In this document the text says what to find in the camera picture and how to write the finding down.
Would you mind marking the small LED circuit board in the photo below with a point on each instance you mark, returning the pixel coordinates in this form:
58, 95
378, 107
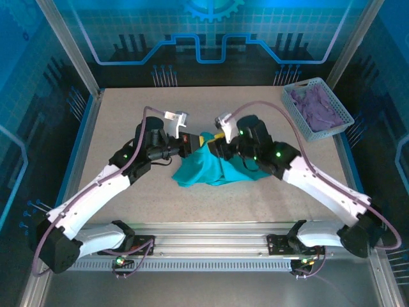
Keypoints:
120, 261
303, 261

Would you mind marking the aluminium table side rail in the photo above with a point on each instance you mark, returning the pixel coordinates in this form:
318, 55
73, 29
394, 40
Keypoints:
91, 112
345, 160

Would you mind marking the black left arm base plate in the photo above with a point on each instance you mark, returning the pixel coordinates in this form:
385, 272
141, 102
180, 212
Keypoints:
143, 246

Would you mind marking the light blue plastic basket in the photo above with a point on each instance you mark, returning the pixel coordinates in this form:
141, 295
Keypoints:
319, 134

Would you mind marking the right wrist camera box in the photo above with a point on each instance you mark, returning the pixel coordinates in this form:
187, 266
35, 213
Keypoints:
228, 131

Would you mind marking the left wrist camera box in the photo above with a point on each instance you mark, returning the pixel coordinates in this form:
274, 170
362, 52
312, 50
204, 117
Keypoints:
178, 128

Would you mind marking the teal t-shirt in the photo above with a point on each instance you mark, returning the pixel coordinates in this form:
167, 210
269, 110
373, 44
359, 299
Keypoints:
204, 169

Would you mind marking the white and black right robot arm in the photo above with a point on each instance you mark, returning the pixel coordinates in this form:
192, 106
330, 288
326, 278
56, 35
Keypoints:
319, 188

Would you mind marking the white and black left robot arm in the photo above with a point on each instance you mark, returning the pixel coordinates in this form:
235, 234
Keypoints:
96, 188

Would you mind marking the purple cloth pile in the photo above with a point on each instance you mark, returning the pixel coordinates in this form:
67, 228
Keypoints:
316, 108

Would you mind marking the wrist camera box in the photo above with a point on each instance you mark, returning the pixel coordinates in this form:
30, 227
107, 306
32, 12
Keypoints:
228, 131
178, 128

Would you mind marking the aluminium mounting rail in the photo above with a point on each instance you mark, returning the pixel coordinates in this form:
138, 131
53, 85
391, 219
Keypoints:
207, 238

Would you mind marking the aluminium frame post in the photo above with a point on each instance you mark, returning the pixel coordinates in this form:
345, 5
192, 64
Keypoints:
351, 48
70, 48

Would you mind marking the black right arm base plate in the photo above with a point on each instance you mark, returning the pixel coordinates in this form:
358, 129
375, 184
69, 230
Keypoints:
278, 246

